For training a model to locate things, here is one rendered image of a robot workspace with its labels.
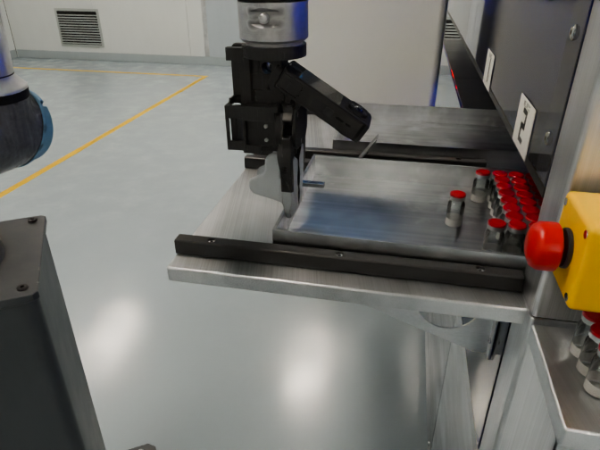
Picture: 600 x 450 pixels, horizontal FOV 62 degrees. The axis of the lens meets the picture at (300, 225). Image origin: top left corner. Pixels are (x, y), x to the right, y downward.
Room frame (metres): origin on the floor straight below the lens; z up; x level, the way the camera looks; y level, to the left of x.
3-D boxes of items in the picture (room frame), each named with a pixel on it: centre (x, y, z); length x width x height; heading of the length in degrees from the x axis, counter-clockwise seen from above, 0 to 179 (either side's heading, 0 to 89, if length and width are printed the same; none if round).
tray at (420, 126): (0.94, -0.25, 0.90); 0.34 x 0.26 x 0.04; 78
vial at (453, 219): (0.59, -0.21, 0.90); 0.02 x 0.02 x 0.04
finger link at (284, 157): (0.55, 0.01, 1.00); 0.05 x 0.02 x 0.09; 168
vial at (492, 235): (0.51, -0.23, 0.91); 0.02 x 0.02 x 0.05
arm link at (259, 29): (0.57, 0.03, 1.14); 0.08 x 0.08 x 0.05
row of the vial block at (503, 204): (0.59, -0.27, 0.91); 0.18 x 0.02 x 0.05; 168
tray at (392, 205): (0.61, -0.16, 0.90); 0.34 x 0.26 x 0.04; 78
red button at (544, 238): (0.35, -0.20, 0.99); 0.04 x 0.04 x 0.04; 78
